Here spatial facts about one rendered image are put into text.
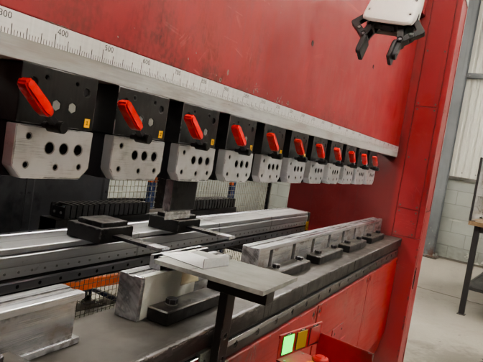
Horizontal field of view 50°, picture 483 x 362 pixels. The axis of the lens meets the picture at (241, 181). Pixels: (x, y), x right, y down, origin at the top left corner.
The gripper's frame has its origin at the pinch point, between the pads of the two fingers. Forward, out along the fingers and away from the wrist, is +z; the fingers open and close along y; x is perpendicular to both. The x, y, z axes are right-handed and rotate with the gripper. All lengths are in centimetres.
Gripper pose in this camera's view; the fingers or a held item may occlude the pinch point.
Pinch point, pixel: (376, 51)
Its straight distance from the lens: 108.9
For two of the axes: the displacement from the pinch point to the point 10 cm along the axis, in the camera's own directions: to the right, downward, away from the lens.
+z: -4.3, 8.7, -2.4
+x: 3.4, 4.0, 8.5
